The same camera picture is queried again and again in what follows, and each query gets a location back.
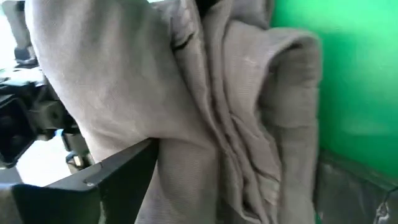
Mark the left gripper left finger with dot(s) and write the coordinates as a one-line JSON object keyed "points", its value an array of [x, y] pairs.
{"points": [[93, 199]]}

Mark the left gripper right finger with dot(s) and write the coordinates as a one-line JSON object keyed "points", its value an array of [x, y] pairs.
{"points": [[357, 196]]}

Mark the dark grey garment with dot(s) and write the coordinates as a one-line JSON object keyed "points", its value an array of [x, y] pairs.
{"points": [[186, 93]]}

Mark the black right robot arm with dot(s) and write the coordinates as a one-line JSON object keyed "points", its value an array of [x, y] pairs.
{"points": [[28, 118]]}

